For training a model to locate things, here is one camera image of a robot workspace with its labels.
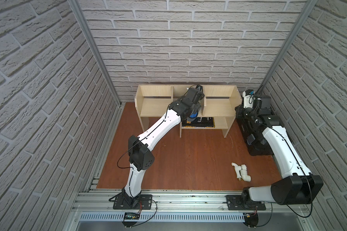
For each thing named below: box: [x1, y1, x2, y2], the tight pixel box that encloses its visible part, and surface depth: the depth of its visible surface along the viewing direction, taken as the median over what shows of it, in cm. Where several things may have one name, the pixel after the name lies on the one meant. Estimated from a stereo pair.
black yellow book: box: [181, 116, 215, 129], surface depth 91 cm
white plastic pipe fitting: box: [230, 162, 252, 182], surface depth 84 cm
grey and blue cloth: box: [186, 112, 199, 122], surface depth 80 cm
